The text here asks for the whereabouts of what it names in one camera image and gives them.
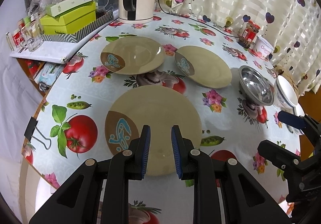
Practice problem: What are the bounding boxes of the white bowl blue stripes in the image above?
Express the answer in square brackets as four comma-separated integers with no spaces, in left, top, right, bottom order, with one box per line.
[273,75,298,109]

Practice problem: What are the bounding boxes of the large beige plate front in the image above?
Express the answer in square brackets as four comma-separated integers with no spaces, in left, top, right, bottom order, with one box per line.
[105,85,202,176]

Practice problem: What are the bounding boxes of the stainless steel bowl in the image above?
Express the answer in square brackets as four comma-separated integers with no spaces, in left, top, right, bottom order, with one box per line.
[238,65,274,106]

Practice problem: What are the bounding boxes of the beige deep plate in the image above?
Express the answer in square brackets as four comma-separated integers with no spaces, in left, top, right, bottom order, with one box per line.
[100,36,165,75]

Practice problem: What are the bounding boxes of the floral vinyl tablecloth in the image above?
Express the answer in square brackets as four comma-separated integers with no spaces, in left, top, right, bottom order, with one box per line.
[23,12,300,223]

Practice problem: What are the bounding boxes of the white yogurt tub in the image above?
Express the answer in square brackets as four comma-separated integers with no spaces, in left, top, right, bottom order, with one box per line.
[254,35,274,59]

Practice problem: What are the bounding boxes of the red label sauce jar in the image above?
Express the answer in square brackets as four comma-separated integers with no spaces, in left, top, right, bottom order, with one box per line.
[238,20,261,49]

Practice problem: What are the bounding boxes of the black binder clip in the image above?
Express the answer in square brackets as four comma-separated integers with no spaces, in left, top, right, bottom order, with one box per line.
[24,117,52,151]

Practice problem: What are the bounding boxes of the wet wipes packet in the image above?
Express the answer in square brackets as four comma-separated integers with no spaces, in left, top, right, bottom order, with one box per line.
[34,62,65,91]

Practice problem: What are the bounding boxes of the white side shelf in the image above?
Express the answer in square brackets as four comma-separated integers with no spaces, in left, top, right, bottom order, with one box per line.
[10,41,83,64]

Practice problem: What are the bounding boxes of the floral curtain with hearts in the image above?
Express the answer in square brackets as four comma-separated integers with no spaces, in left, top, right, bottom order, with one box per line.
[160,0,320,94]

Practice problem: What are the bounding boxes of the chevron patterned tray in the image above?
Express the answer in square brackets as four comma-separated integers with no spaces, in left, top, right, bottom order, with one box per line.
[41,11,114,43]

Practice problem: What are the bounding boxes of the lime green box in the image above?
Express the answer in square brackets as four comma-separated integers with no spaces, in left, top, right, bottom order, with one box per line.
[40,2,96,34]

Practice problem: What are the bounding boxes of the clear glass mug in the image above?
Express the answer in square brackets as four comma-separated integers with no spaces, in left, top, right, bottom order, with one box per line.
[20,20,44,52]

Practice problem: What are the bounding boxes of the white green slim box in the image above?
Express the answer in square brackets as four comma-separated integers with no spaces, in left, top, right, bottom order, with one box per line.
[46,0,92,17]

